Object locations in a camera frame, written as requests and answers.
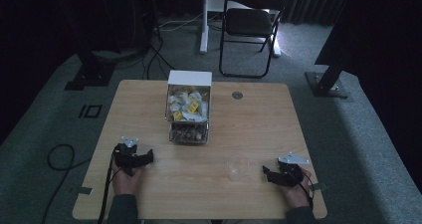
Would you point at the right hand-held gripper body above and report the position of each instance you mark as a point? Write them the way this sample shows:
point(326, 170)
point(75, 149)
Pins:
point(290, 174)

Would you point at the round grey table grommet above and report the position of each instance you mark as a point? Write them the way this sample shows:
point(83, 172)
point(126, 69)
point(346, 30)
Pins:
point(237, 95)

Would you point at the black stand with base plate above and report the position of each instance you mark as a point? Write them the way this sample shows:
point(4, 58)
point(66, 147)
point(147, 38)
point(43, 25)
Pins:
point(91, 73)

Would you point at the person's left hand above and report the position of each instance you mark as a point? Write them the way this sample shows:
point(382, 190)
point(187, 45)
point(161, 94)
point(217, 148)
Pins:
point(125, 183)

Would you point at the white two-tier dispenser box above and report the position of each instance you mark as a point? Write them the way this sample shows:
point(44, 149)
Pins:
point(189, 79)

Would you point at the black folding chair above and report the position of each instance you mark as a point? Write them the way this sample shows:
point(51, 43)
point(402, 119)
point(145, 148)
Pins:
point(249, 21)

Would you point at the grey tape strip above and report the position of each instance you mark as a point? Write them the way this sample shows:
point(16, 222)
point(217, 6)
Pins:
point(318, 186)
point(84, 190)

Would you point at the pile of white yellow packets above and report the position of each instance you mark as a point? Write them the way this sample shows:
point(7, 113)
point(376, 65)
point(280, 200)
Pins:
point(187, 104)

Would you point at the person's right hand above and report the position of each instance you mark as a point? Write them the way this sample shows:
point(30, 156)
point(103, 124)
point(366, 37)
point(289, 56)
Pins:
point(297, 195)

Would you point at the clear plastic cup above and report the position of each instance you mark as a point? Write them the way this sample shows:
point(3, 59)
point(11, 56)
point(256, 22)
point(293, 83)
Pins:
point(237, 167)

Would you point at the dark pleated curtain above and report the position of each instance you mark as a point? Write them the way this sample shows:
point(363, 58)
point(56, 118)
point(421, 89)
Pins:
point(315, 1)

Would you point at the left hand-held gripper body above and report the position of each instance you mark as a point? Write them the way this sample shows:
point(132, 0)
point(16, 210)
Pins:
point(127, 157)

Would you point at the white desk frame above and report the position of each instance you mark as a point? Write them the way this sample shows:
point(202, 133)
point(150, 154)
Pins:
point(207, 5)

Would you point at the black slanted stand with base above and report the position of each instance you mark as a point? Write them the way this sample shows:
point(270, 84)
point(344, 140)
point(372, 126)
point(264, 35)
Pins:
point(326, 81)

